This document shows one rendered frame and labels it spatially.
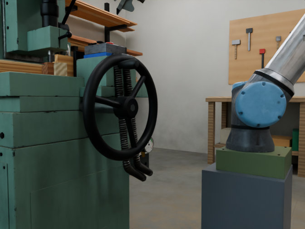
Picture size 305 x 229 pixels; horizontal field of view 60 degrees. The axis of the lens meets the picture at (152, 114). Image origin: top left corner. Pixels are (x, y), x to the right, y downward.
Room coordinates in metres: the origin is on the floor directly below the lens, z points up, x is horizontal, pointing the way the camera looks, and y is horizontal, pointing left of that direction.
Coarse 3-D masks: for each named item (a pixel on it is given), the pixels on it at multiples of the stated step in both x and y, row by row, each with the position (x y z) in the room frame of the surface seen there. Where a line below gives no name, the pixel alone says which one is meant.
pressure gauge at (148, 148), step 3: (150, 141) 1.01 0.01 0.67; (153, 141) 1.02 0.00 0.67; (147, 144) 0.99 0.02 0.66; (150, 144) 1.01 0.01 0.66; (153, 144) 1.02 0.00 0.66; (147, 147) 0.99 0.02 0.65; (150, 147) 1.01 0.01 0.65; (144, 150) 0.98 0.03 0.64; (147, 150) 0.99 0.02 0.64; (150, 150) 1.01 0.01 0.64; (141, 153) 1.01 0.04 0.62; (144, 153) 1.01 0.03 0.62; (144, 156) 1.01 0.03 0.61
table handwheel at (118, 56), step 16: (112, 64) 0.66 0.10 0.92; (96, 80) 0.62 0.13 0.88; (144, 80) 0.78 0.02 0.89; (96, 96) 0.63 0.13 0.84; (128, 96) 0.74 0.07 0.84; (96, 112) 0.78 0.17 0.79; (112, 112) 0.74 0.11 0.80; (128, 112) 0.69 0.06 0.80; (96, 128) 0.62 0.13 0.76; (128, 128) 0.73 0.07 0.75; (96, 144) 0.63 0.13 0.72; (144, 144) 0.77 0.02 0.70
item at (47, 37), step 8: (32, 32) 0.92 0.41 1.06; (40, 32) 0.89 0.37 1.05; (48, 32) 0.87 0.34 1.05; (56, 32) 0.88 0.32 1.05; (64, 32) 0.91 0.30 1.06; (32, 40) 0.92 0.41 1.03; (40, 40) 0.89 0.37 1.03; (48, 40) 0.87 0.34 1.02; (56, 40) 0.88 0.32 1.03; (64, 40) 0.91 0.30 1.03; (32, 48) 0.92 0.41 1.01; (40, 48) 0.90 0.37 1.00; (48, 48) 0.88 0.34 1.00; (56, 48) 0.88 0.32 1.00; (64, 48) 0.91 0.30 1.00
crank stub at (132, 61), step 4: (128, 60) 0.66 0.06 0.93; (132, 60) 0.65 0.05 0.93; (136, 60) 0.65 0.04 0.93; (120, 64) 0.67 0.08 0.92; (124, 64) 0.66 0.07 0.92; (128, 64) 0.65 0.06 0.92; (132, 64) 0.65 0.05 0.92; (136, 64) 0.65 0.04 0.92; (120, 68) 0.68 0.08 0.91; (124, 68) 0.67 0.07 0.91; (128, 68) 0.66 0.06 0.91; (132, 68) 0.66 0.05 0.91; (136, 68) 0.66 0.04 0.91
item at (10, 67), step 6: (0, 66) 0.77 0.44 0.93; (6, 66) 0.79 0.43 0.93; (12, 66) 0.80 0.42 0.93; (18, 66) 0.82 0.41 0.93; (24, 66) 0.83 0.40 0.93; (30, 66) 0.85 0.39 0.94; (36, 66) 0.87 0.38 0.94; (0, 72) 0.77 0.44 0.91; (24, 72) 0.83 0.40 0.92; (30, 72) 0.85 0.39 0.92; (36, 72) 0.87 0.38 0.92
